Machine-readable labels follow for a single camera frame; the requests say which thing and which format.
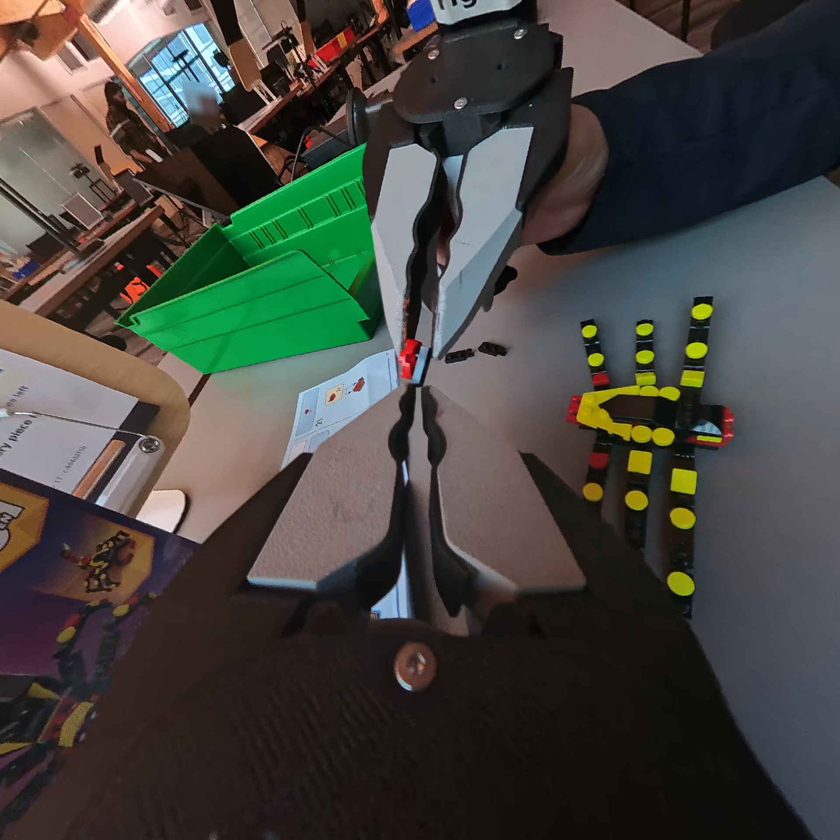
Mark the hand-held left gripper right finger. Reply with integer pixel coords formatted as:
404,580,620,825
422,386,588,619

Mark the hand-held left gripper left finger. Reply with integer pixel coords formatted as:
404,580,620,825
247,387,417,614

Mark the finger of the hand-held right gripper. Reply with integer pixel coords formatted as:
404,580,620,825
432,126,535,357
369,146,442,355

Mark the small red lego piece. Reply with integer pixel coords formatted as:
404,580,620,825
398,339,431,383

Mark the person's right forearm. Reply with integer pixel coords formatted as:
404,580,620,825
538,51,840,257

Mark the lego instruction booklet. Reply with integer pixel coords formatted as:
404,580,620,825
281,350,416,621

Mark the black yellow lego spider model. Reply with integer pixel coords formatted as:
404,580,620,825
564,297,736,621

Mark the lego set box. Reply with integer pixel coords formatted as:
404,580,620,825
0,467,203,840

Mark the person's right hand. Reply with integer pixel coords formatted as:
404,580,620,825
520,104,609,247

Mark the white stand base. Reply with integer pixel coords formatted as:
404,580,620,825
139,489,189,534

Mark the green plastic bin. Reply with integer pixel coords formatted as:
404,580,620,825
115,143,383,375

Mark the metal board clip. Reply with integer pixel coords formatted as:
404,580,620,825
75,433,165,519

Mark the wooden display board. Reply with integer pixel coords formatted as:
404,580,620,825
0,298,191,534

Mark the printed instruction sheet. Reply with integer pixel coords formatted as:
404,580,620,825
0,348,142,500

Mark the long wooden workbench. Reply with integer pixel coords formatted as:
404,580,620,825
20,200,168,319

